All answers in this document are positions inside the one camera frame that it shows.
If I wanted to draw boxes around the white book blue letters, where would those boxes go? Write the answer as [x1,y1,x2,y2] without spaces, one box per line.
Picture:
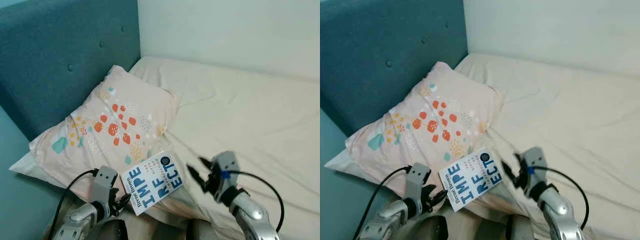
[438,147,503,212]
[120,151,184,217]

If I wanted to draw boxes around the pink patterned pillow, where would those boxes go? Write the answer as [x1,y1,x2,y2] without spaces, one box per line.
[9,65,180,211]
[325,61,503,201]

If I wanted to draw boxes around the dark left robot leg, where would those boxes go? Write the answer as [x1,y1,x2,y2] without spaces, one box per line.
[417,215,448,240]

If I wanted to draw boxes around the cream sheeted mattress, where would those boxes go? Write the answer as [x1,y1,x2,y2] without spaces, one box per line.
[127,56,320,240]
[452,52,640,240]

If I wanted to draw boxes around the teal padded headboard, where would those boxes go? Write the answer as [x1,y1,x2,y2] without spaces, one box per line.
[0,0,142,143]
[320,0,469,138]

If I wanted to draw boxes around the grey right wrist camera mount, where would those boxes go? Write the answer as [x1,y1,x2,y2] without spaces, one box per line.
[520,146,548,188]
[212,151,238,193]

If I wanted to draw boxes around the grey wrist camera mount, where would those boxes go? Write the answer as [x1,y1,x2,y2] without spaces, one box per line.
[404,162,432,206]
[90,166,118,206]
[520,146,548,188]
[212,151,238,193]

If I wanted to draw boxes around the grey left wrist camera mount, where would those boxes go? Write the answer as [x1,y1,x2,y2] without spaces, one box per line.
[90,166,118,206]
[404,162,432,206]

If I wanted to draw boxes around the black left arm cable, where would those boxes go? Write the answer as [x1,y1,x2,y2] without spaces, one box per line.
[60,169,100,236]
[367,166,412,236]

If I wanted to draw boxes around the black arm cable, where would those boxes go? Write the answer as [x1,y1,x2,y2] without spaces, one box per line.
[222,170,285,233]
[530,166,590,231]
[60,169,100,236]
[367,166,412,236]

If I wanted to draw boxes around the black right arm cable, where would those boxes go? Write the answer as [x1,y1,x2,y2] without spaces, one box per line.
[530,166,590,231]
[222,170,285,233]

